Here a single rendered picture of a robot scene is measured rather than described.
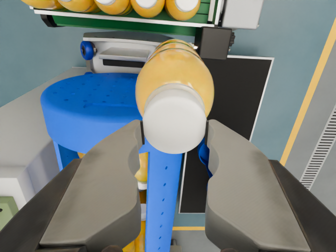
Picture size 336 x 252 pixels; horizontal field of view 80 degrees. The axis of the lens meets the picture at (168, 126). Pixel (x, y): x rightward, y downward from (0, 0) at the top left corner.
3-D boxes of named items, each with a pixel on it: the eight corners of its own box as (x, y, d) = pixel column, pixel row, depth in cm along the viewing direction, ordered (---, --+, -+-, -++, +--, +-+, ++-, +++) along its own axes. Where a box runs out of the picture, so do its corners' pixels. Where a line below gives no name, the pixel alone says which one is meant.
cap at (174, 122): (174, 75, 12) (174, 84, 10) (216, 118, 13) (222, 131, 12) (132, 117, 13) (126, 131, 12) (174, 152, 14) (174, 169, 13)
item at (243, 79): (177, 201, 212) (178, 213, 198) (192, 50, 142) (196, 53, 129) (225, 202, 215) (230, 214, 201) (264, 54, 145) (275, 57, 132)
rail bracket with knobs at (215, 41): (185, 52, 57) (190, 58, 48) (188, 23, 54) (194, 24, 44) (219, 54, 58) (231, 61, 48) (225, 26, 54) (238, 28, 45)
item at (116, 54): (111, 56, 54) (99, 66, 43) (110, 46, 53) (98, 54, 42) (148, 59, 55) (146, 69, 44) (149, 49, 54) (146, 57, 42)
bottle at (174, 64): (174, 25, 27) (174, 34, 11) (208, 63, 29) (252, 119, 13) (140, 64, 30) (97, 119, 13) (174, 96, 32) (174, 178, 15)
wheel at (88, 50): (86, 61, 49) (94, 61, 50) (84, 41, 47) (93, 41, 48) (80, 58, 52) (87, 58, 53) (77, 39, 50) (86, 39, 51)
